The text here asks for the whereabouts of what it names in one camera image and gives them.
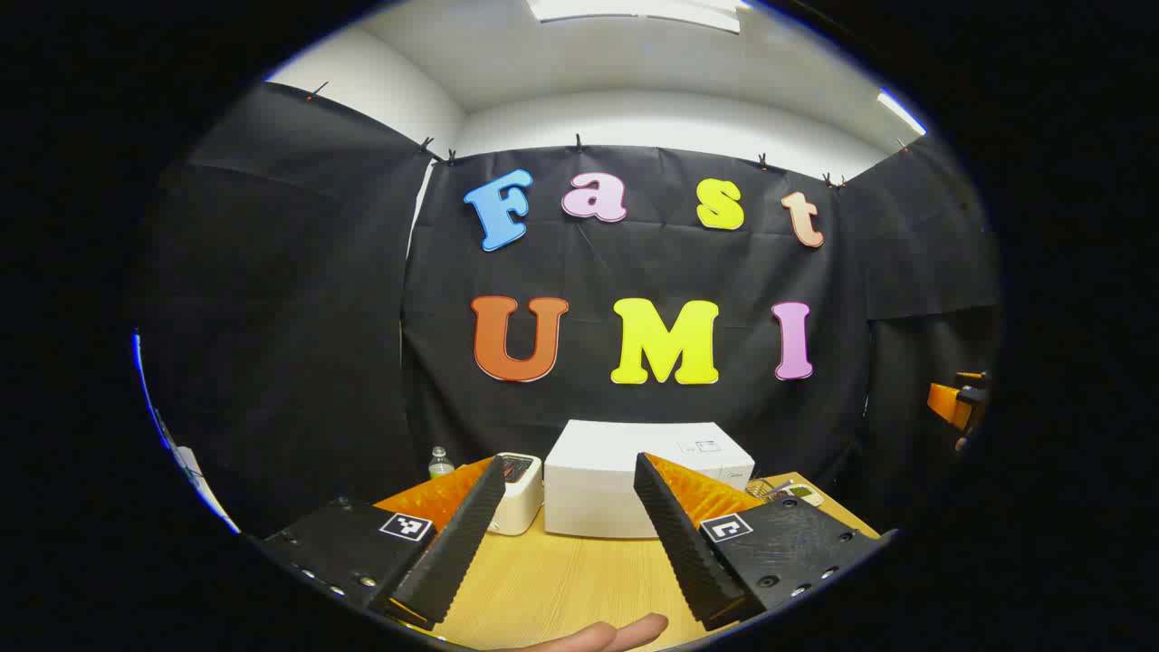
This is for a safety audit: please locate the white microwave oven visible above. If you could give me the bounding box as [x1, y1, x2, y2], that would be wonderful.
[543, 419, 755, 540]

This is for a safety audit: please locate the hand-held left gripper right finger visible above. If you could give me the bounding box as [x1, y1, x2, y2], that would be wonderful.
[633, 452, 897, 632]

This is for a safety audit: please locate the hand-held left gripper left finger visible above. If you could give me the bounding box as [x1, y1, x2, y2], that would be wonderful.
[256, 455, 507, 628]

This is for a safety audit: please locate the white toaster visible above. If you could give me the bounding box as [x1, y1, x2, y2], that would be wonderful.
[484, 452, 544, 536]

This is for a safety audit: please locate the ceiling light panel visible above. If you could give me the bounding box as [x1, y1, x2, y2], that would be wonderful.
[528, 0, 752, 35]
[876, 89, 927, 137]

